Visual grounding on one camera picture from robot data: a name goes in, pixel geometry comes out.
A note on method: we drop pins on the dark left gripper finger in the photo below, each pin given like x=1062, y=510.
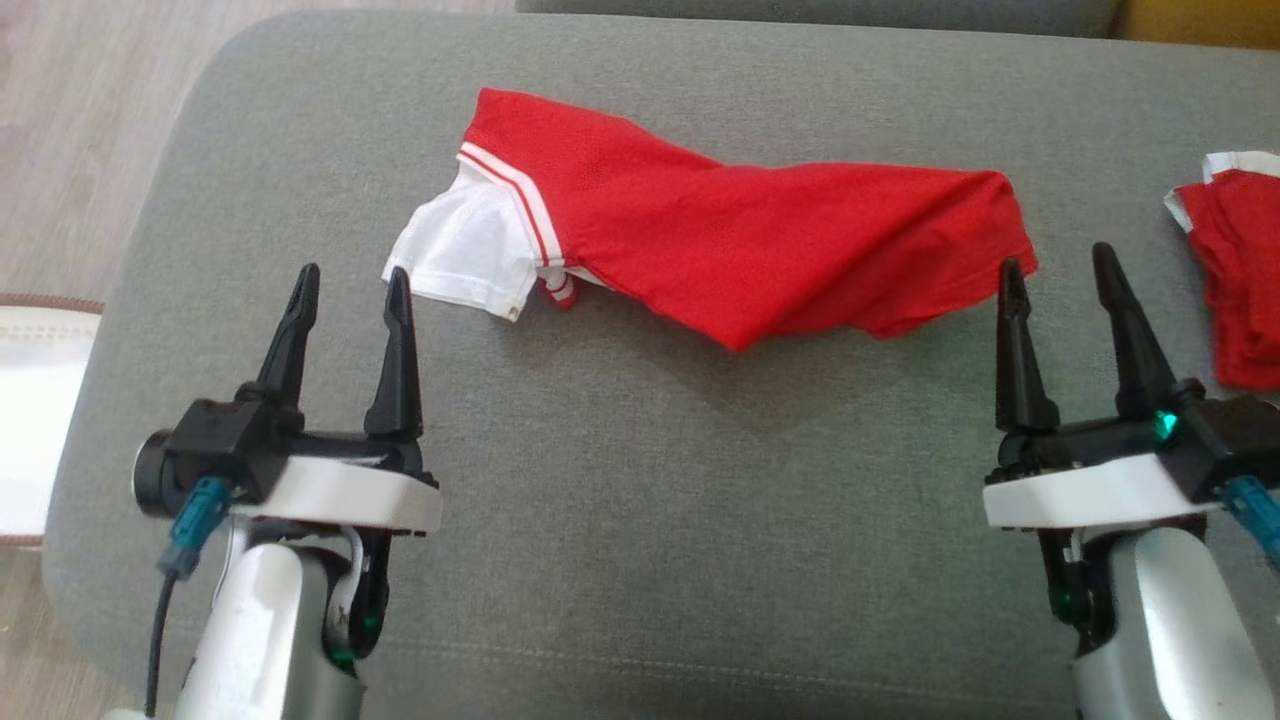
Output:
x=290, y=350
x=398, y=380

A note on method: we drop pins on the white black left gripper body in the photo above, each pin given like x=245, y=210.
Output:
x=350, y=495

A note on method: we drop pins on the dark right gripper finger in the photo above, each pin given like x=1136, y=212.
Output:
x=1140, y=360
x=1020, y=370

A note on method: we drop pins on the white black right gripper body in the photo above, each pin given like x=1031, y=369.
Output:
x=1090, y=485

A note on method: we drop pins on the red jersey with number print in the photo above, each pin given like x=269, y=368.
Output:
x=1245, y=280

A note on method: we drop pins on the red garment with white sleeve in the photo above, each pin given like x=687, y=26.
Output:
x=760, y=240

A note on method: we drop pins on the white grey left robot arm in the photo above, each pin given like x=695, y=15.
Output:
x=260, y=630

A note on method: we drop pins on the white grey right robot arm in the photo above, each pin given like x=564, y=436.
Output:
x=1170, y=630

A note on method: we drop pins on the white rug with brown edge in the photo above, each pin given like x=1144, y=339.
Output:
x=35, y=420

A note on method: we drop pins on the large yellow sofa back cushion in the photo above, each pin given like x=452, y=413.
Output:
x=1200, y=20

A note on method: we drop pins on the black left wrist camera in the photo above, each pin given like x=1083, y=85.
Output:
x=215, y=445

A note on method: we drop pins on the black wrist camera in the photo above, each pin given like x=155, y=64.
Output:
x=215, y=445
x=1235, y=435

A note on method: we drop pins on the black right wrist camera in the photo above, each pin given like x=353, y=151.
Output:
x=1235, y=435

